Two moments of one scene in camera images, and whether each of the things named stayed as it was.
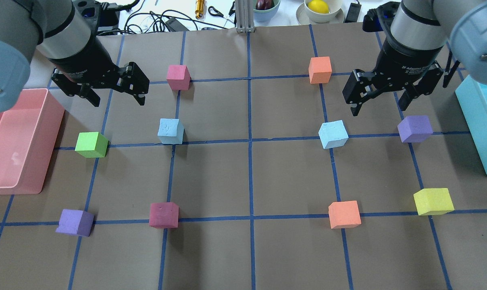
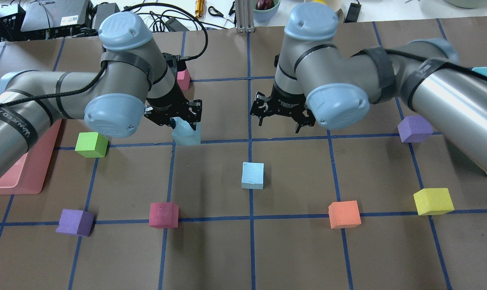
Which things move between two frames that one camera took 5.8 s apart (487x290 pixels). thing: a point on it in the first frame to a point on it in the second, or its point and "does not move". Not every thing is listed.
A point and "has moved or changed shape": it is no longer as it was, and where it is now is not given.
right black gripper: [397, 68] to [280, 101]
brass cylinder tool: [199, 9] does not move
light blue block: [171, 131] has moved or changed shape
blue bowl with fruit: [264, 10] does not move
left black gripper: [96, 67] to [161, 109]
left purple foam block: [78, 222] does not move
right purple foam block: [415, 129] does not move
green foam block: [92, 144] does not move
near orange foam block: [344, 214] does not move
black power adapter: [353, 13] does not move
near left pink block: [164, 215] does not move
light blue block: [333, 134] to [252, 175]
